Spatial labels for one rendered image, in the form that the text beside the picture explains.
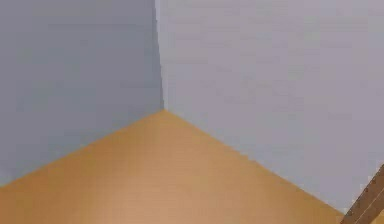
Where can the brown wooden furniture piece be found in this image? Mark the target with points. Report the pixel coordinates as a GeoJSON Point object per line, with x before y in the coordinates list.
{"type": "Point", "coordinates": [369, 199]}

